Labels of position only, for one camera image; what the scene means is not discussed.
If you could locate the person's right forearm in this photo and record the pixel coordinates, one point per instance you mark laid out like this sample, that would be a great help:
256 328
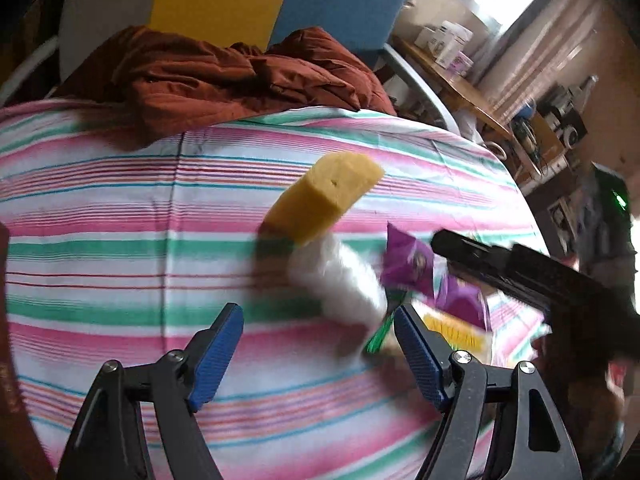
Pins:
580 395

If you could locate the white paper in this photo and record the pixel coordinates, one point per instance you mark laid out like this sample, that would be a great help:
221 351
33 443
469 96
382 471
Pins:
340 280

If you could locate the purple and white carton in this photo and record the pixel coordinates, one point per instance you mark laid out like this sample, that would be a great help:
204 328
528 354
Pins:
462 66

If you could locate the patterned curtain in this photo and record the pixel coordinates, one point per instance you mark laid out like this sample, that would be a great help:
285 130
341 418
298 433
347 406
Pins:
540 55

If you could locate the green wrapper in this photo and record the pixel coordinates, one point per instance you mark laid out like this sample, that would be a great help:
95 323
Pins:
380 337

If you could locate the cardboard box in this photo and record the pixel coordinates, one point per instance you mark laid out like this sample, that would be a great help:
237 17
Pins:
546 135

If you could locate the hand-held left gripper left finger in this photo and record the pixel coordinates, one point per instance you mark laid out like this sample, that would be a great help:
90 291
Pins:
217 355

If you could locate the yellow sponge block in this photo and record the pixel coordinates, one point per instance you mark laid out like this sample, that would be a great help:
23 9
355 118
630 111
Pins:
325 195

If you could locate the black speaker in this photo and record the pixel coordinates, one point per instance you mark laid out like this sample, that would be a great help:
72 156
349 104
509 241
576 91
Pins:
570 130

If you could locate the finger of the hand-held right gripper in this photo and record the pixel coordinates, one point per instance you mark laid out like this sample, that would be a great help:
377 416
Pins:
470 252

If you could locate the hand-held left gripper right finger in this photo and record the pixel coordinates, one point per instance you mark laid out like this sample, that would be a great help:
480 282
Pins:
420 355

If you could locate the yellow snack packet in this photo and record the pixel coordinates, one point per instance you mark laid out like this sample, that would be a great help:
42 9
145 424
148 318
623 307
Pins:
457 335

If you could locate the striped bedsheet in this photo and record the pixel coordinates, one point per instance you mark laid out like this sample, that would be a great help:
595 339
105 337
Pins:
100 220

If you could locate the purple snack packet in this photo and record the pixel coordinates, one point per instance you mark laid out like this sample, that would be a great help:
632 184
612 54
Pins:
407 262
462 302

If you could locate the wooden desk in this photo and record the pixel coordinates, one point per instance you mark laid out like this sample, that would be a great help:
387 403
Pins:
450 85

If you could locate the brown quilted blanket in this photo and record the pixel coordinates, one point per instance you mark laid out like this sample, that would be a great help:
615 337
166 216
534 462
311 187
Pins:
225 75

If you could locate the white bed rail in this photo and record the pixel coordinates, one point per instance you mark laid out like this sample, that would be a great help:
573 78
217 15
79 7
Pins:
425 90
30 67

